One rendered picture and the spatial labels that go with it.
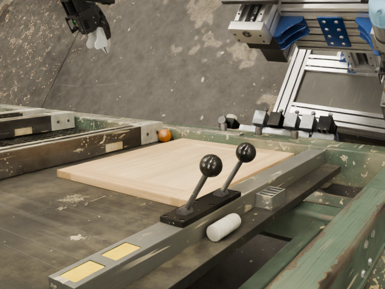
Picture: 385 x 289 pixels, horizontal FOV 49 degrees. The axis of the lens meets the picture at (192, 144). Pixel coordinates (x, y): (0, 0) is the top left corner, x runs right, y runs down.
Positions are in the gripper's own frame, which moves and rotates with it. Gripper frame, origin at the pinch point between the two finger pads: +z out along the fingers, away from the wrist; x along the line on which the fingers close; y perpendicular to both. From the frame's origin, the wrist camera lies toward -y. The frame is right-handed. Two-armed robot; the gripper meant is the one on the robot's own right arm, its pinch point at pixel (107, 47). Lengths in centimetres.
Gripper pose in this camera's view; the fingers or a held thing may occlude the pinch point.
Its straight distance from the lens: 135.6
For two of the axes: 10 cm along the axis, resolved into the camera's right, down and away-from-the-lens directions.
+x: 7.9, 1.9, -5.8
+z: 2.6, 7.5, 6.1
